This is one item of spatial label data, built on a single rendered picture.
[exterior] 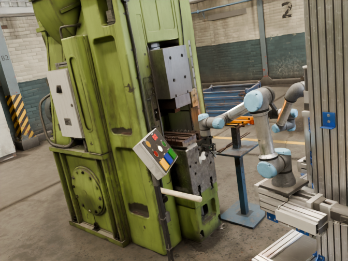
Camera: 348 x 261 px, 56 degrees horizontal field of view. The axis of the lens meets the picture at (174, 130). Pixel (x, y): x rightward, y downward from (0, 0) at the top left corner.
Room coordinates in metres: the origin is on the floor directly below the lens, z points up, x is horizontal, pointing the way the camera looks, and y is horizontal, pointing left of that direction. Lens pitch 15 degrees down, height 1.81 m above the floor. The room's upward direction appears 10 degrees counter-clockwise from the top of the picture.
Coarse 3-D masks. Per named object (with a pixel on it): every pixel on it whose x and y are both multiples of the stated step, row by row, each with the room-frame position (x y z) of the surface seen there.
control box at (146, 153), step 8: (152, 136) 2.26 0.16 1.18; (160, 136) 2.36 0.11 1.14; (136, 144) 2.17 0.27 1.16; (144, 144) 2.10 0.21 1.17; (152, 144) 2.18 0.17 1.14; (160, 144) 2.27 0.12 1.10; (168, 144) 2.37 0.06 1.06; (136, 152) 2.10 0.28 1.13; (144, 152) 2.08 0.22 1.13; (152, 152) 2.11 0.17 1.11; (160, 152) 2.19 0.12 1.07; (144, 160) 2.08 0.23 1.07; (152, 160) 2.06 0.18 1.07; (160, 160) 2.11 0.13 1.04; (152, 168) 2.07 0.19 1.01; (160, 168) 2.05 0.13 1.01; (168, 168) 2.12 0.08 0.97; (160, 176) 2.05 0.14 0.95
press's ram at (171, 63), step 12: (168, 48) 2.66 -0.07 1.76; (180, 48) 2.77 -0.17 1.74; (156, 60) 2.66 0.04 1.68; (168, 60) 2.64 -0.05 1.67; (180, 60) 2.75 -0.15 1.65; (156, 72) 2.68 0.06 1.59; (168, 72) 2.63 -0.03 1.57; (180, 72) 2.74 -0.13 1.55; (156, 84) 2.70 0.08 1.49; (168, 84) 2.61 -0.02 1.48; (180, 84) 2.72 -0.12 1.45; (168, 96) 2.62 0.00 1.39
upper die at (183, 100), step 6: (180, 96) 2.70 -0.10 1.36; (186, 96) 2.76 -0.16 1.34; (162, 102) 2.75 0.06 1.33; (168, 102) 2.70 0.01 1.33; (174, 102) 2.66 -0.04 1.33; (180, 102) 2.69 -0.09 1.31; (186, 102) 2.75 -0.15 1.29; (162, 108) 2.75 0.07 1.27; (168, 108) 2.71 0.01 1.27; (174, 108) 2.66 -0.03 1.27
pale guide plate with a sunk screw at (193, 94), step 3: (195, 90) 3.06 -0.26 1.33; (192, 93) 3.02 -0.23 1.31; (195, 93) 3.05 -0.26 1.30; (192, 96) 3.01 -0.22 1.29; (195, 96) 3.05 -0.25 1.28; (192, 99) 3.01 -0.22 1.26; (195, 99) 3.04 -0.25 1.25; (192, 102) 3.00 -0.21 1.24; (195, 102) 3.04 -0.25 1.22; (192, 105) 3.00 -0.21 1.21; (195, 105) 3.03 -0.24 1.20
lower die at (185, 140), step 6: (168, 132) 2.98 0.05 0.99; (174, 132) 2.95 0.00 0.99; (180, 132) 2.91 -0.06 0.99; (168, 138) 2.81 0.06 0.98; (180, 138) 2.72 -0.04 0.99; (186, 138) 2.69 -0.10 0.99; (192, 138) 2.75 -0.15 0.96; (174, 144) 2.71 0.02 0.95; (180, 144) 2.66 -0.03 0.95; (186, 144) 2.68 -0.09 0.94
